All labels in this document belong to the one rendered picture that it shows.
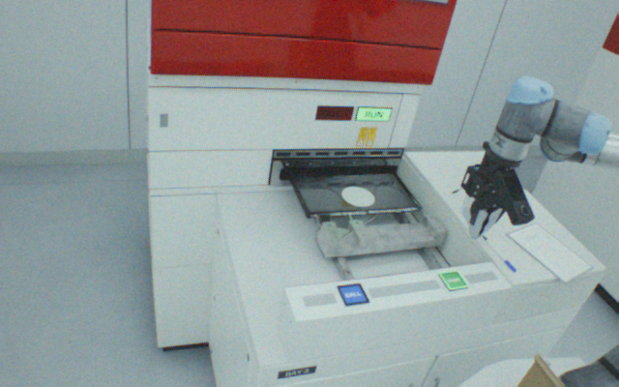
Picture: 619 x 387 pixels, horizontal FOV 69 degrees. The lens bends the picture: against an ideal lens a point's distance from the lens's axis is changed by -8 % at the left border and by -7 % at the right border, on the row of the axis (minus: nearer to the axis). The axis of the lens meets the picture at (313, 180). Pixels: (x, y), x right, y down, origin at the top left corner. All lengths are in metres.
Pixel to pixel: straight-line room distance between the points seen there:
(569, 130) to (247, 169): 0.92
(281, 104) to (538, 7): 2.68
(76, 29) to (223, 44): 1.69
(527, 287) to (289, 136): 0.78
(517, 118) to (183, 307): 1.34
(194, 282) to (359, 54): 0.96
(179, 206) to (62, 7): 1.58
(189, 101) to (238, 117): 0.15
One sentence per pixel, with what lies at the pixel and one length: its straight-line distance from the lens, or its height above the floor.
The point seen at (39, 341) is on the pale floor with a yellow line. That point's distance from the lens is 2.22.
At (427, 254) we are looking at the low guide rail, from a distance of 1.40.
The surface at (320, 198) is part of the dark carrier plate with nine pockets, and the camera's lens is 1.40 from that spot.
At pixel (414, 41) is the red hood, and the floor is 1.36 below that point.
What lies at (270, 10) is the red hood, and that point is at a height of 1.40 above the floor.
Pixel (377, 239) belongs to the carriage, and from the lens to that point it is 1.34.
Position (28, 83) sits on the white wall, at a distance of 2.99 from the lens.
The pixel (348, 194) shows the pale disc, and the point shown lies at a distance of 1.45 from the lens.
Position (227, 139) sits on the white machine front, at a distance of 1.40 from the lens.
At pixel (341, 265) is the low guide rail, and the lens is 1.27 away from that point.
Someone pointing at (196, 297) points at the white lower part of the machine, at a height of 0.36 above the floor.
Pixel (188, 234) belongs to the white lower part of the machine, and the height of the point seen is 0.66.
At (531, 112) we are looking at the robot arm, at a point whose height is 1.41.
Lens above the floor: 1.70
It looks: 33 degrees down
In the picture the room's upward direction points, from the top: 11 degrees clockwise
